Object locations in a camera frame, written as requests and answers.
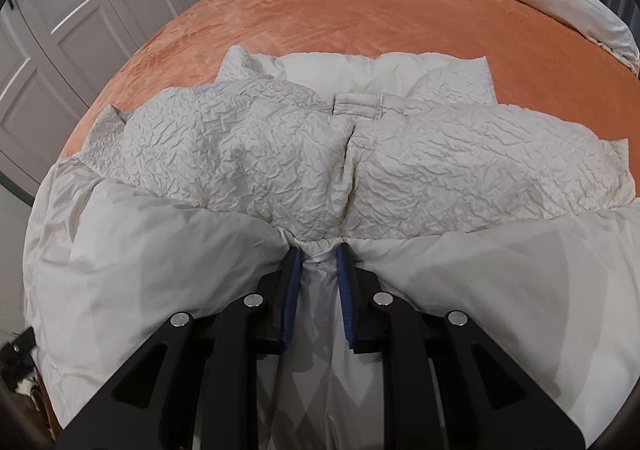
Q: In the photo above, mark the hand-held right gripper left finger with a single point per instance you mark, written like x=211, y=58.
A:
x=292, y=290

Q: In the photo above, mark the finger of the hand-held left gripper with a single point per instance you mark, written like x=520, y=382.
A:
x=20, y=349

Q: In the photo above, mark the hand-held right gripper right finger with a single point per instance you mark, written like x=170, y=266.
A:
x=345, y=300

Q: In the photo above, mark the white puffer jacket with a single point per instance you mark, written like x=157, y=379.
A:
x=200, y=155

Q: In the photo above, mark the orange plush blanket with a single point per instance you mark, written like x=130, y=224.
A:
x=350, y=10

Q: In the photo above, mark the white panelled wardrobe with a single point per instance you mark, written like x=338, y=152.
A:
x=75, y=5

